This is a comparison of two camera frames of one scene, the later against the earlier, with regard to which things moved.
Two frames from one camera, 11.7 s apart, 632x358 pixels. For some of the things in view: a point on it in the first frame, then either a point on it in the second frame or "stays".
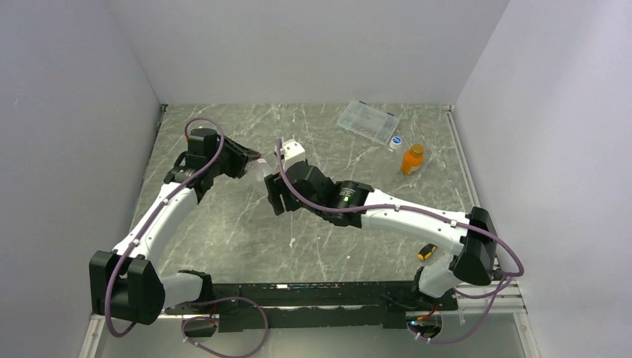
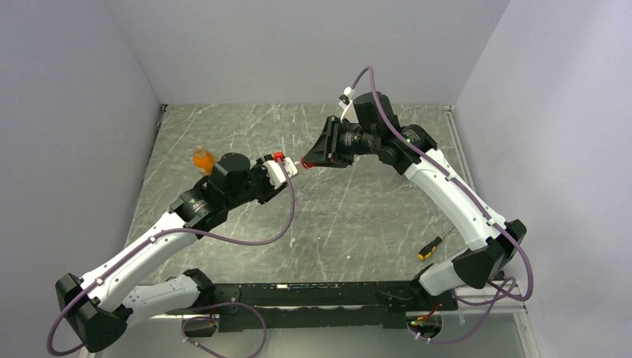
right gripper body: (277, 186) → (346, 142)
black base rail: (301, 305) stays
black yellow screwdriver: (426, 251) stays
